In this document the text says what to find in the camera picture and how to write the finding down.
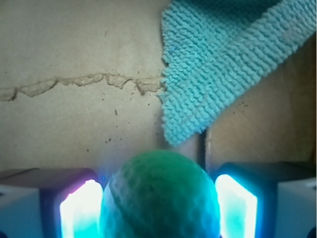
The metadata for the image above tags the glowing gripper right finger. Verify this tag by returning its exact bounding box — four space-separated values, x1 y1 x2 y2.
215 162 317 238

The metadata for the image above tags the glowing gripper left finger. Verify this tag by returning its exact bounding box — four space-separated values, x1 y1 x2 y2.
0 168 103 238

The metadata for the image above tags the green textured ball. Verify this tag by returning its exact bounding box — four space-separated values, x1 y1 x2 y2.
100 150 220 238

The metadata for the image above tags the brown paper bag tray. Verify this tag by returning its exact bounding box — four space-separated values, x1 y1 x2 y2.
0 0 317 179

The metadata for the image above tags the teal microfiber cloth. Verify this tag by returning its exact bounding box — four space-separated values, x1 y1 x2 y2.
160 0 317 146

